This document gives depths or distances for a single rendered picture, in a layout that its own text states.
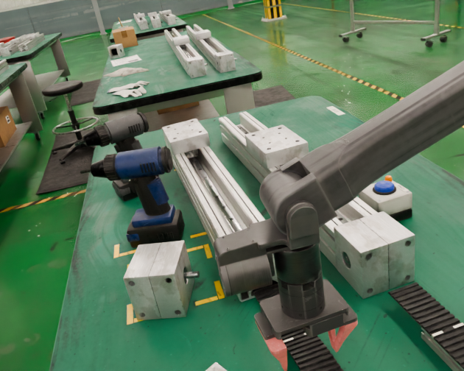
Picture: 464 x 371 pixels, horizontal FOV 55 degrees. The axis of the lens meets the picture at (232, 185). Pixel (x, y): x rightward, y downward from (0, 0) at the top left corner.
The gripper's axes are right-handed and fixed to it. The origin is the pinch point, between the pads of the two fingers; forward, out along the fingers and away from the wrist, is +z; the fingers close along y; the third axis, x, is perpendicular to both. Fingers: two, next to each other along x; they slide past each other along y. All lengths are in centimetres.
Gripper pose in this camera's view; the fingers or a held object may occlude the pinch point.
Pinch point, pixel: (308, 354)
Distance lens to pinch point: 68.2
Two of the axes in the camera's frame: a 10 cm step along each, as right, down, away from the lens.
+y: -9.4, 2.7, -1.9
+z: 1.6, 8.8, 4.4
